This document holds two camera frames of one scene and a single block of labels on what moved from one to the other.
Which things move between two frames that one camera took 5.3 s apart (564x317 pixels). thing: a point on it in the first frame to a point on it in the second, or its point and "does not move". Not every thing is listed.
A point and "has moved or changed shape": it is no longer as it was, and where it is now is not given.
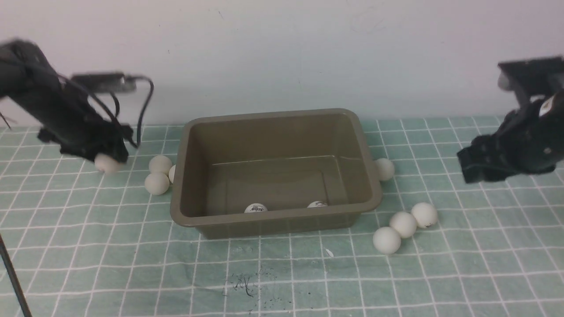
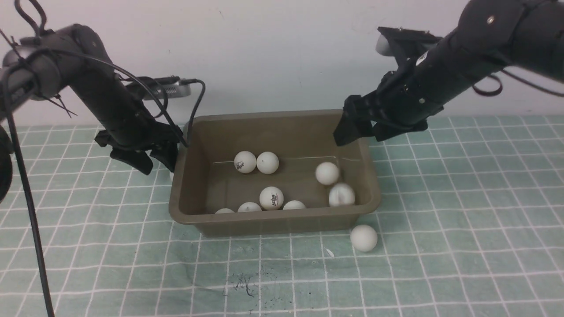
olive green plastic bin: (274, 174) does not move
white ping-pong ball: (387, 240) to (363, 237)
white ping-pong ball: (157, 183) to (267, 163)
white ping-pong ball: (385, 168) to (327, 173)
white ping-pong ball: (317, 204) to (224, 211)
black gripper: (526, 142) to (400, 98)
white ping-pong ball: (405, 223) to (294, 204)
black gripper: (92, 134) to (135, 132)
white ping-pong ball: (424, 215) to (341, 194)
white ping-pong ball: (255, 208) to (245, 162)
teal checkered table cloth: (87, 241) does not move
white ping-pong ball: (106, 164) to (271, 198)
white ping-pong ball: (159, 163) has moved or changed shape
